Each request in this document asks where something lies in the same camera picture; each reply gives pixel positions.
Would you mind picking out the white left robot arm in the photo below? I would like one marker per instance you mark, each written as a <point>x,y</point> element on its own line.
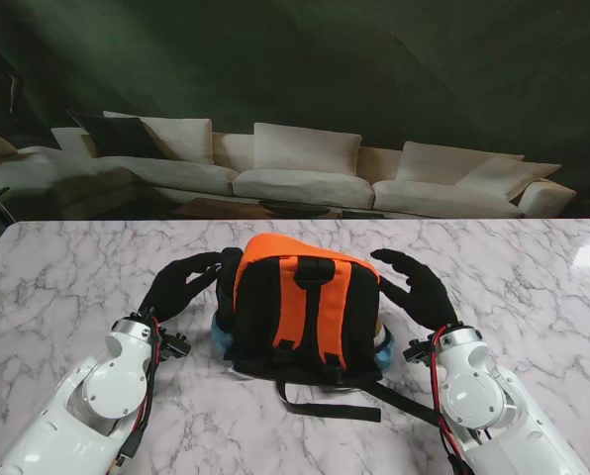
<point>87,401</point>

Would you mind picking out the cream white sofa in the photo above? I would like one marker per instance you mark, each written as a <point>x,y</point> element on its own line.
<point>300,188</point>

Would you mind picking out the dark brown sofa cushion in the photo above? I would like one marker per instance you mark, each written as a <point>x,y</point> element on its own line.
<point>119,138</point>

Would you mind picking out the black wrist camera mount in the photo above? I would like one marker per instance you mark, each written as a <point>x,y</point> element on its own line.
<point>416,352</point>
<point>175,345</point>

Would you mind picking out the cream white back pillow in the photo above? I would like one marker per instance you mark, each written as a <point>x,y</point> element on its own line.
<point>305,147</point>
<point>453,162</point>
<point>181,138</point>

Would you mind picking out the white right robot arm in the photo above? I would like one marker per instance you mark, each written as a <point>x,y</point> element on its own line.
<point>493,406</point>

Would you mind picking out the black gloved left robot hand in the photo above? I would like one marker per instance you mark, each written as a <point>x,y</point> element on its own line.
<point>173,292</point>

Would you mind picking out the dark low coffee table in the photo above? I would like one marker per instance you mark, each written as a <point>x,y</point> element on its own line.
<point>300,209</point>

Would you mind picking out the orange and blue backpack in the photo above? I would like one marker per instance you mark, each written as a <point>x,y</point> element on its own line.
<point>305,307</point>

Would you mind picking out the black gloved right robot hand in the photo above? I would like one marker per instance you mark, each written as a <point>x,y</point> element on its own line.
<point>423,292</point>

